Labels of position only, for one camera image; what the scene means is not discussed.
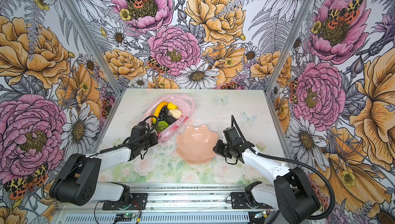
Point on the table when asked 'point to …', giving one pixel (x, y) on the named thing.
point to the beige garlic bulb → (176, 113)
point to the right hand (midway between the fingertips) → (214, 152)
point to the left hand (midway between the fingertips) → (158, 141)
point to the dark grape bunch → (163, 113)
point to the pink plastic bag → (186, 105)
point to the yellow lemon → (171, 106)
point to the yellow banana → (160, 106)
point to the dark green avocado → (169, 119)
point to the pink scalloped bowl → (196, 145)
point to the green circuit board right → (263, 214)
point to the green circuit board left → (124, 217)
